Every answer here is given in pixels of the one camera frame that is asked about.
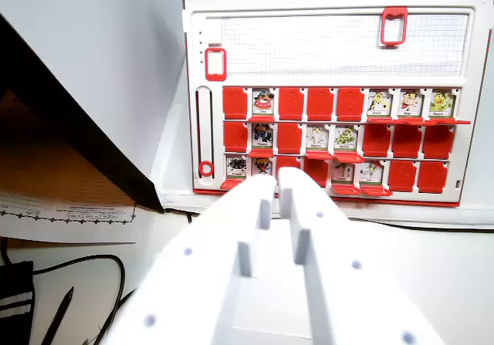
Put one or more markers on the red flap below penguin card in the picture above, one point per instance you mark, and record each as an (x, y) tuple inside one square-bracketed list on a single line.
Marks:
[(261, 153)]

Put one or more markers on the red question mark flap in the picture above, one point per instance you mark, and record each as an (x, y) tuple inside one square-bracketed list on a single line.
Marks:
[(234, 136)]

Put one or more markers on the printed white paper sheet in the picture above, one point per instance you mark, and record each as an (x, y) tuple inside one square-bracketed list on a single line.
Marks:
[(77, 229)]

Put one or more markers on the black pen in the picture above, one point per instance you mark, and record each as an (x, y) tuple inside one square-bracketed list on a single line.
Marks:
[(58, 314)]

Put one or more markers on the penguin picture card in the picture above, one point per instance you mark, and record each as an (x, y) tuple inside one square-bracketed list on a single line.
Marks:
[(262, 134)]

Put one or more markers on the black cloth with white stripes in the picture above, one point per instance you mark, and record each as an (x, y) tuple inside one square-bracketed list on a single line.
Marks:
[(15, 302)]

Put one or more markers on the red-rimmed white game board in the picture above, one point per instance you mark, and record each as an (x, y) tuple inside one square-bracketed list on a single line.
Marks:
[(347, 67)]

